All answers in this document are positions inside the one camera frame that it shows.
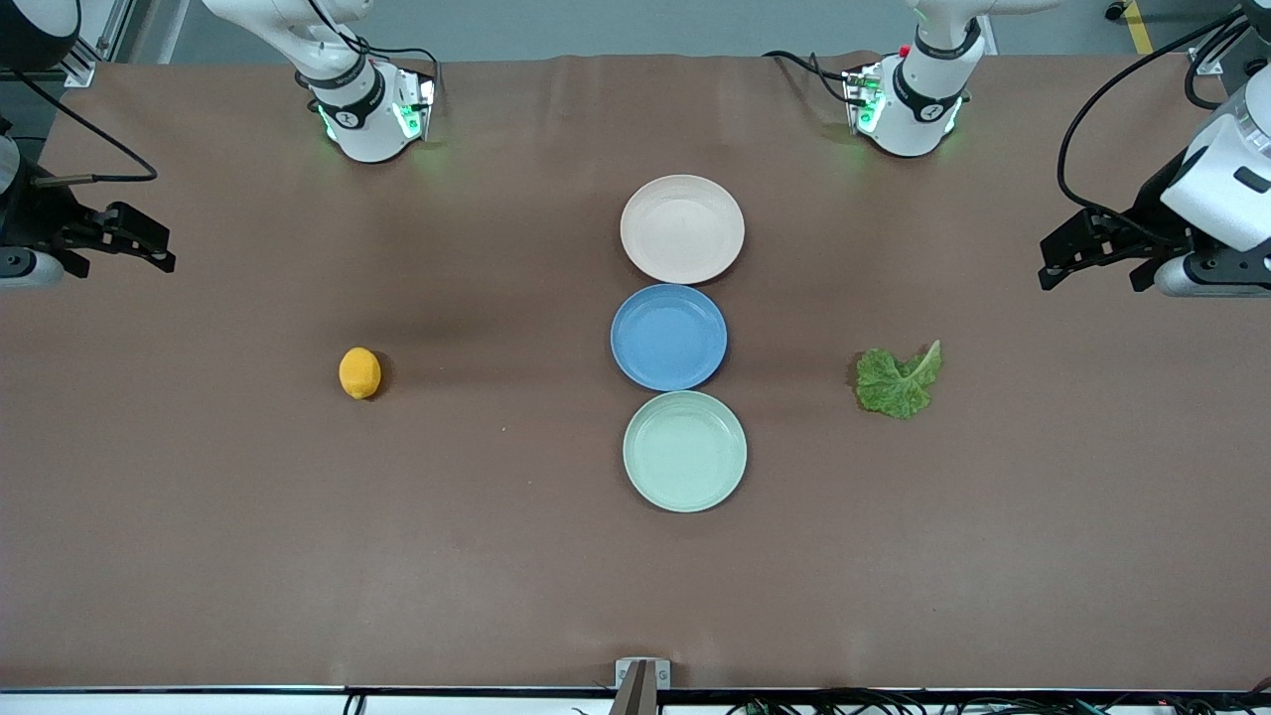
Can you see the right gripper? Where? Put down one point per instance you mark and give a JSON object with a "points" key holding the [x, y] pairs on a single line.
{"points": [[40, 216]]}

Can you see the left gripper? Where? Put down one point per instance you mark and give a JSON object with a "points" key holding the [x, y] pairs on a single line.
{"points": [[1150, 213]]}

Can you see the green lettuce leaf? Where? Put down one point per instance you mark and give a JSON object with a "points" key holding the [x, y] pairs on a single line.
{"points": [[894, 387]]}

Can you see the yellow lemon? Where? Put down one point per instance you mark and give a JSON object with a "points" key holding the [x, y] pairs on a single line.
{"points": [[359, 373]]}

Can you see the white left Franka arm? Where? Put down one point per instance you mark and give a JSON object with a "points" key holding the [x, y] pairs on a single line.
{"points": [[914, 99]]}

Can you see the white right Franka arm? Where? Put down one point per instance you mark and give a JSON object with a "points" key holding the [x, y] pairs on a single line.
{"points": [[357, 109]]}

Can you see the brown table cover mat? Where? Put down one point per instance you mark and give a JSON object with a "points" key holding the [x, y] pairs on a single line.
{"points": [[298, 497]]}

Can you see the beige round plate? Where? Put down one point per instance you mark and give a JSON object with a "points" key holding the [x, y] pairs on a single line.
{"points": [[682, 228]]}

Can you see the blue round plate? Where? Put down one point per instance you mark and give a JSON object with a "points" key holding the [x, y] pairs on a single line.
{"points": [[668, 338]]}

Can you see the pale green round plate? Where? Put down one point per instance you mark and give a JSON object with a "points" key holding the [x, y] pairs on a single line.
{"points": [[685, 452]]}

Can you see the aluminium frame corner profile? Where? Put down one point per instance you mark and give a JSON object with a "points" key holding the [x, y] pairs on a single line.
{"points": [[79, 71], [1204, 64]]}

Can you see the aluminium frame bracket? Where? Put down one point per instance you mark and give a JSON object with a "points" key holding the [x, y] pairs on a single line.
{"points": [[642, 685]]}

